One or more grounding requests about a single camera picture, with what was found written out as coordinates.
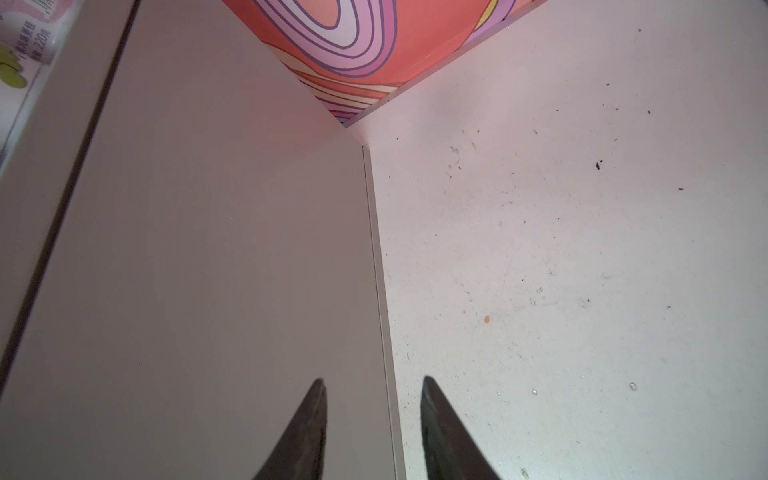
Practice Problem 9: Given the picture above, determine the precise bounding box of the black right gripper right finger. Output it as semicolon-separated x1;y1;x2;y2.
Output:
420;376;500;480

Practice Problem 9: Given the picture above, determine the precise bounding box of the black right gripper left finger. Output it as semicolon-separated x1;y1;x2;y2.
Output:
253;378;327;480

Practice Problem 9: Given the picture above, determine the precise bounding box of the can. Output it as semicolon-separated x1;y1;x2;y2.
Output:
1;0;82;158

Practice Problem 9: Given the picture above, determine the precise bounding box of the grey metal cabinet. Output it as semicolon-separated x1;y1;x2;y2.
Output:
1;1;405;479

